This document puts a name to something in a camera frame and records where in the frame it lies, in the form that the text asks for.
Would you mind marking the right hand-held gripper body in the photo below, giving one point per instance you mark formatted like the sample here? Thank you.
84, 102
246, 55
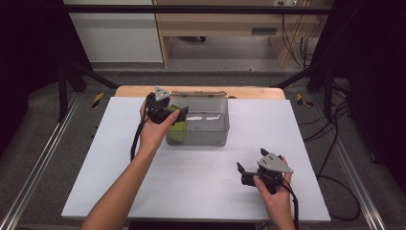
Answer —
271, 172

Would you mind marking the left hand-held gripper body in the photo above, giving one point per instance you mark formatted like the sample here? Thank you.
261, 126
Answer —
158, 110

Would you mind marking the green phone case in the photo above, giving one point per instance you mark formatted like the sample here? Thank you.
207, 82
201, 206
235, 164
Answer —
177, 132

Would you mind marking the transparent grey plastic box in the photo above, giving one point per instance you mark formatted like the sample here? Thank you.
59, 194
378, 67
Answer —
207, 127

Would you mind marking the person's left hand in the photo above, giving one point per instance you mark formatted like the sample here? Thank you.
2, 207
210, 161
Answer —
153, 134

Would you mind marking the person's right hand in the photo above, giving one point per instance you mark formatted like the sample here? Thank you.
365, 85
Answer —
277, 201

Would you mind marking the yellow black floor marker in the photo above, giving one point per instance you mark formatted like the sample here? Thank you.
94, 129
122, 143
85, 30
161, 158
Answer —
97, 100
303, 99

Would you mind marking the white cabinet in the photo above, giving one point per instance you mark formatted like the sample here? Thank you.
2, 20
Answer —
115, 35

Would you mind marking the light wooden desk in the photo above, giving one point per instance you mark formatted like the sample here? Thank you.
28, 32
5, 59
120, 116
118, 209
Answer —
223, 22

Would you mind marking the black curtain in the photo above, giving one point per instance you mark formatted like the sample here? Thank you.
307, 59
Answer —
28, 64
376, 64

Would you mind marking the white power strip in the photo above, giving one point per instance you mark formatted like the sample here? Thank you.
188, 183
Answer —
285, 3

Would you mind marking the aluminium floor rail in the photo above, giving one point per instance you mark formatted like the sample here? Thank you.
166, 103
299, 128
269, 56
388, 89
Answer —
35, 172
354, 179

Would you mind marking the black frame stand leg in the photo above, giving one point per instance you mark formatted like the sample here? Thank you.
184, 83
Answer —
63, 96
327, 92

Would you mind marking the black horizontal frame bar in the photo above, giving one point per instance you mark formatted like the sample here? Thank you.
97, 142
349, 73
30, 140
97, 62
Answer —
191, 9

